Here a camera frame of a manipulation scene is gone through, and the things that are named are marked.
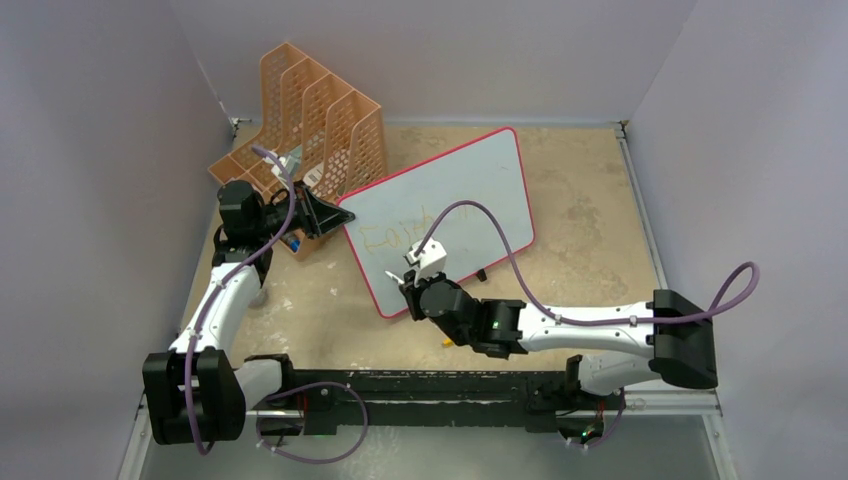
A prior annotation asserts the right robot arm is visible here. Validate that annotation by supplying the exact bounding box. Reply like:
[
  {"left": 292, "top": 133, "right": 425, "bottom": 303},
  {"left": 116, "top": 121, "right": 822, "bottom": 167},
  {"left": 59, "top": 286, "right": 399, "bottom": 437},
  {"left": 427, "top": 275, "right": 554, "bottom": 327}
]
[{"left": 398, "top": 271, "right": 718, "bottom": 407}]

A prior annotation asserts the orange plastic file organizer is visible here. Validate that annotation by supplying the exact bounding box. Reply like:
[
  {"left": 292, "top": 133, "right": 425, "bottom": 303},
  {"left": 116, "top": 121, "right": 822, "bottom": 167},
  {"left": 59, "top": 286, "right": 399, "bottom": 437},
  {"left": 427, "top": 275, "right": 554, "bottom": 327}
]
[{"left": 207, "top": 42, "right": 390, "bottom": 261}]

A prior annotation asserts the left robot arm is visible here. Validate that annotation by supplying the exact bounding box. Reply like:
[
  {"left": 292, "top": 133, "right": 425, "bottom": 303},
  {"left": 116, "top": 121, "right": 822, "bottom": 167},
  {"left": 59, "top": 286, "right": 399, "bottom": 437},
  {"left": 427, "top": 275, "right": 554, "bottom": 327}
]
[{"left": 142, "top": 180, "right": 355, "bottom": 450}]

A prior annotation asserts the clear plastic jar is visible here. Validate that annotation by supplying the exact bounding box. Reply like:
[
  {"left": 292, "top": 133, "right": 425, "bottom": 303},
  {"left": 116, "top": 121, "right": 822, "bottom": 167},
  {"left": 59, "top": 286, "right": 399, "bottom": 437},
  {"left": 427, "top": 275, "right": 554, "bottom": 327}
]
[{"left": 281, "top": 232, "right": 301, "bottom": 252}]

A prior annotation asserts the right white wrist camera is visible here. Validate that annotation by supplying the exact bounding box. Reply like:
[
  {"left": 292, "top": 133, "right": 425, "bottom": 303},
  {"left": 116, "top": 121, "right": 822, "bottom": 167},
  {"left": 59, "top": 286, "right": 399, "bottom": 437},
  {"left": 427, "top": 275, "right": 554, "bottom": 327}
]
[{"left": 404, "top": 238, "right": 447, "bottom": 280}]

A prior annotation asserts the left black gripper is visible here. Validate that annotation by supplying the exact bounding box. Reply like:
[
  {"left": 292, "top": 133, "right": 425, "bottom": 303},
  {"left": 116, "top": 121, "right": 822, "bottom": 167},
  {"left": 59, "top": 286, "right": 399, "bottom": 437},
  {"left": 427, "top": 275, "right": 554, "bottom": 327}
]
[{"left": 253, "top": 180, "right": 352, "bottom": 239}]

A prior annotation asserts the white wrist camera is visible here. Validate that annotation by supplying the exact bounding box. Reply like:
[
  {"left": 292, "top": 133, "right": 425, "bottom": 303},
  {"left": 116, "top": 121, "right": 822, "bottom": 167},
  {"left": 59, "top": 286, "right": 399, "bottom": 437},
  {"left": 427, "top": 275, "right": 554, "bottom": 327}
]
[
  {"left": 404, "top": 238, "right": 447, "bottom": 280},
  {"left": 266, "top": 153, "right": 302, "bottom": 175}
]

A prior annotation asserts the white marker pen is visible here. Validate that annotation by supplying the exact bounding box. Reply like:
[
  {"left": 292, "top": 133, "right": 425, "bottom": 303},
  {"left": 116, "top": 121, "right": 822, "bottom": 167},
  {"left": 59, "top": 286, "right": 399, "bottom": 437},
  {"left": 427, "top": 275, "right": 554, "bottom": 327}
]
[{"left": 384, "top": 270, "right": 404, "bottom": 284}]

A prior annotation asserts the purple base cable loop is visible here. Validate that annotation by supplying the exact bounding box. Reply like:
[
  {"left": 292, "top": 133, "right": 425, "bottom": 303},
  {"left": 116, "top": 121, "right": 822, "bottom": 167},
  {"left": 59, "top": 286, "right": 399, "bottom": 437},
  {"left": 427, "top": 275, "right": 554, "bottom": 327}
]
[{"left": 254, "top": 382, "right": 370, "bottom": 465}]

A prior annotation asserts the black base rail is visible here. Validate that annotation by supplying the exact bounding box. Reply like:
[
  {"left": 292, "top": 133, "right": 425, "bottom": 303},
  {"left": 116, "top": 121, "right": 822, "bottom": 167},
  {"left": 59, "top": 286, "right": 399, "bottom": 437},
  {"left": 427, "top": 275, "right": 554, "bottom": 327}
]
[{"left": 254, "top": 368, "right": 627, "bottom": 439}]

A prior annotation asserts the pink framed whiteboard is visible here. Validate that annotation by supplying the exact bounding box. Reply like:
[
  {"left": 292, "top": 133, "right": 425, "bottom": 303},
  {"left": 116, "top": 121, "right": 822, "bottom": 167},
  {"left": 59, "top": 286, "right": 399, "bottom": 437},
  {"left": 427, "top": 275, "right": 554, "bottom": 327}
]
[{"left": 338, "top": 127, "right": 535, "bottom": 319}]

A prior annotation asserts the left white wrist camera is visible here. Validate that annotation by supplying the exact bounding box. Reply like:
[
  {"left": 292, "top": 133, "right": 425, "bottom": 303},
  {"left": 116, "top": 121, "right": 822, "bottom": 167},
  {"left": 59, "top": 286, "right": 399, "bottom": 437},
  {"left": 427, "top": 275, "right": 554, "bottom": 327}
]
[{"left": 266, "top": 153, "right": 302, "bottom": 175}]

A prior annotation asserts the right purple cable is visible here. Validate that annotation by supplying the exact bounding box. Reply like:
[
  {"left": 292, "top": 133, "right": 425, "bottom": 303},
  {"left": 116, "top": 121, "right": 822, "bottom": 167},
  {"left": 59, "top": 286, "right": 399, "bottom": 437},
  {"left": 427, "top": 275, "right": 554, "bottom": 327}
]
[{"left": 413, "top": 200, "right": 761, "bottom": 452}]

